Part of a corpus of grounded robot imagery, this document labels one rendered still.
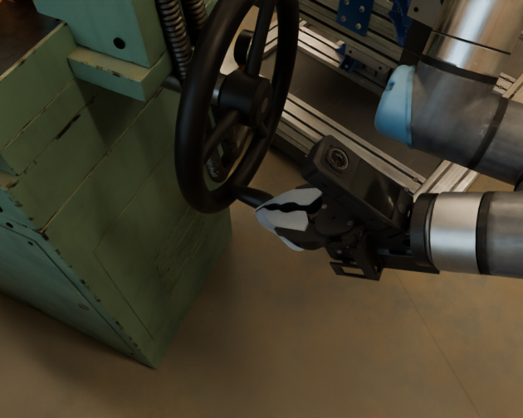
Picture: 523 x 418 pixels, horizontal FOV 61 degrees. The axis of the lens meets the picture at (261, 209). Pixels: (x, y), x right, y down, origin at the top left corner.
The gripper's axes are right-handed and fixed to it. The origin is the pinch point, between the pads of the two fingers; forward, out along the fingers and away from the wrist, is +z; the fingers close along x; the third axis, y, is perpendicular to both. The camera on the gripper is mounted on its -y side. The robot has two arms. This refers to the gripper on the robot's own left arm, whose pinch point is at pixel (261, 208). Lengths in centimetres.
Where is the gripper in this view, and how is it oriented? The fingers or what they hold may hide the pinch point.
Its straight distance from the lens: 53.7
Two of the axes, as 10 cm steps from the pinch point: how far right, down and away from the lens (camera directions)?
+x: 4.2, -7.6, 4.9
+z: -7.9, -0.3, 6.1
